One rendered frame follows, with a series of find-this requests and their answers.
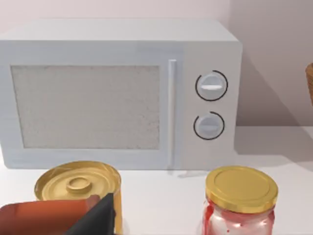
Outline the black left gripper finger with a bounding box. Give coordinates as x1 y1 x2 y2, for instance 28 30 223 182
64 192 116 235

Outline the gold metal can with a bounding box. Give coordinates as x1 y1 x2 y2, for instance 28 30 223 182
34 160 123 235

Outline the red-brown flat object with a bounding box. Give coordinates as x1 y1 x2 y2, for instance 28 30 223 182
0 194 101 235

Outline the small microwave knob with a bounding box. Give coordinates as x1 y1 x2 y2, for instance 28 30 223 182
193 111 225 141

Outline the glass jar with gold lid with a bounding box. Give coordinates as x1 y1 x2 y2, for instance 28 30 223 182
201 165 279 235

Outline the pale microwave oven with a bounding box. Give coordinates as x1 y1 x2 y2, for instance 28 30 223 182
0 19 243 171

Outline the large microwave knob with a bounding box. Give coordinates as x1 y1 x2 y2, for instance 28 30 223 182
195 70 229 101

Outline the wooden basket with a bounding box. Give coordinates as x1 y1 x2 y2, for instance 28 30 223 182
305 62 313 107

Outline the microwave door handle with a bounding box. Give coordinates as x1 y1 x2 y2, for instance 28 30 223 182
168 59 177 169

